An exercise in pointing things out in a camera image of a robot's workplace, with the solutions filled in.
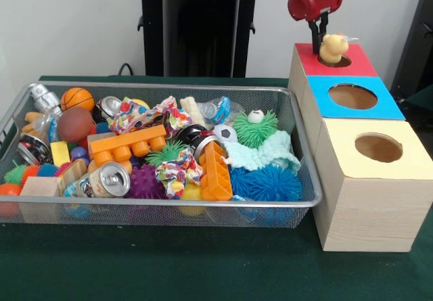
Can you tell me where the light blue knitted cloth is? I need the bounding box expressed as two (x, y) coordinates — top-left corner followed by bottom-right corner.
(225, 130), (301, 173)

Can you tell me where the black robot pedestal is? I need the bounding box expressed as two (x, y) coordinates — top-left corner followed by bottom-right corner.
(130, 0), (273, 78)

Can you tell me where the purple spiky ball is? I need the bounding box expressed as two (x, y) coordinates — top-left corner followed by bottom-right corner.
(127, 164), (168, 200)

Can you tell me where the small orange basketball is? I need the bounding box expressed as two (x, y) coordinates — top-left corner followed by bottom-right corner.
(60, 87), (95, 112)

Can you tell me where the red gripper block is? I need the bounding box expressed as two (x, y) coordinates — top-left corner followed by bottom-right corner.
(287, 0), (343, 54)

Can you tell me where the small soccer ball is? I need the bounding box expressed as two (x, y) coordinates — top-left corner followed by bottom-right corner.
(212, 124), (238, 143)

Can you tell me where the wooden box with three holes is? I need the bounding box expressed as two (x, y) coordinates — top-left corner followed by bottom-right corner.
(288, 42), (433, 253)

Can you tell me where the shallow clear mesh bin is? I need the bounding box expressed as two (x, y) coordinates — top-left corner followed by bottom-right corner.
(0, 80), (322, 228)

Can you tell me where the colourful drink can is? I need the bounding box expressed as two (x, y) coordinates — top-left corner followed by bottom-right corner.
(64, 161), (132, 199)

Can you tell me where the red-orange ball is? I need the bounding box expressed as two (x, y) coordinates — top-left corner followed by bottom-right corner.
(0, 183), (23, 218)

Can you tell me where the yellow plush duck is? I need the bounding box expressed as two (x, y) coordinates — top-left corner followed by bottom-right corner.
(318, 32), (359, 64)

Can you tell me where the black upright panel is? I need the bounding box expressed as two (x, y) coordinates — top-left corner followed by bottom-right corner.
(390, 0), (433, 108)

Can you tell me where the plain wooden cube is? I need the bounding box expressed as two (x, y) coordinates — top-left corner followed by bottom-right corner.
(19, 175), (60, 198)

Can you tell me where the green fuzzy ball with eye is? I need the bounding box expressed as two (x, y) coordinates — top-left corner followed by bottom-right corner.
(233, 109), (280, 148)

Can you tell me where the black cable loop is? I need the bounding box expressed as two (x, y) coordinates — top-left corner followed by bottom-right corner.
(118, 62), (137, 77)

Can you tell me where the brown rubber ball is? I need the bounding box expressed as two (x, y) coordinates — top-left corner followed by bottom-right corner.
(57, 106), (94, 143)

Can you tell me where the blue spiky rubber ball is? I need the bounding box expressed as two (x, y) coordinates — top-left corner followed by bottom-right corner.
(229, 164), (302, 202)

